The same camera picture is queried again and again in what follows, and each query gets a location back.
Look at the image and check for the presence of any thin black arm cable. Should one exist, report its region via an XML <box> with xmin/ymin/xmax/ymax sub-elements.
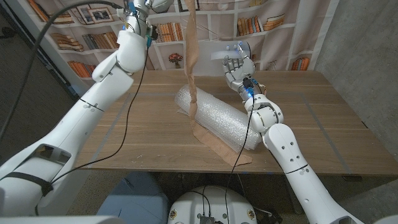
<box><xmin>223</xmin><ymin>95</ymin><xmax>256</xmax><ymax>224</ymax></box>
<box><xmin>51</xmin><ymin>34</ymin><xmax>150</xmax><ymax>184</ymax></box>

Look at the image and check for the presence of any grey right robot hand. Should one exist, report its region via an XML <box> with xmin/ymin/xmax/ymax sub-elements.
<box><xmin>221</xmin><ymin>42</ymin><xmax>269</xmax><ymax>102</ymax></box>

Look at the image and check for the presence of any translucent pitcher with navy lid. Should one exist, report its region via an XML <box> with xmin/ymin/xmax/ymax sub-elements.
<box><xmin>194</xmin><ymin>40</ymin><xmax>251</xmax><ymax>77</ymax></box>

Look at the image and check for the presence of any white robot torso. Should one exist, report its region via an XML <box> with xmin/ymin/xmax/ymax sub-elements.
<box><xmin>167</xmin><ymin>185</ymin><xmax>258</xmax><ymax>224</ymax></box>

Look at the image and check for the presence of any black torso cable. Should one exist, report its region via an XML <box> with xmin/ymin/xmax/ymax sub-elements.
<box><xmin>183</xmin><ymin>185</ymin><xmax>212</xmax><ymax>218</ymax></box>

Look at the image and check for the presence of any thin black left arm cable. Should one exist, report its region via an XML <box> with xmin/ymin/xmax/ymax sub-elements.
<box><xmin>51</xmin><ymin>34</ymin><xmax>150</xmax><ymax>184</ymax></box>

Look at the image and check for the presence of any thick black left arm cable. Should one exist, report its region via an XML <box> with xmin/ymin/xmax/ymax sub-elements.
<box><xmin>0</xmin><ymin>0</ymin><xmax>124</xmax><ymax>142</ymax></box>

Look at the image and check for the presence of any printed bookshelf backdrop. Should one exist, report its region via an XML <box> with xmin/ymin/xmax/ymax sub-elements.
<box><xmin>6</xmin><ymin>0</ymin><xmax>340</xmax><ymax>94</ymax></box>

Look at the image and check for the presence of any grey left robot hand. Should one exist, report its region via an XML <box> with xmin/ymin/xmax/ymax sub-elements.
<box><xmin>116</xmin><ymin>0</ymin><xmax>175</xmax><ymax>48</ymax></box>

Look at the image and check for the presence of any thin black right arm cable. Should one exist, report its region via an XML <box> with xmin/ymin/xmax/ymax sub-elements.
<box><xmin>223</xmin><ymin>95</ymin><xmax>256</xmax><ymax>224</ymax></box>

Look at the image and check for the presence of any tan adhesive wrap strip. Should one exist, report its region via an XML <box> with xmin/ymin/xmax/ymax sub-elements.
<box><xmin>183</xmin><ymin>0</ymin><xmax>253</xmax><ymax>167</ymax></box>

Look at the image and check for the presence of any clear bubble wrap roll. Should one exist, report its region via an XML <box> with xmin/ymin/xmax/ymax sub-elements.
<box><xmin>174</xmin><ymin>84</ymin><xmax>262</xmax><ymax>153</ymax></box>

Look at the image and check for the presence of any grey metal table leg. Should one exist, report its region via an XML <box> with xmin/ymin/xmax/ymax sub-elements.
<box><xmin>284</xmin><ymin>179</ymin><xmax>301</xmax><ymax>215</ymax></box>

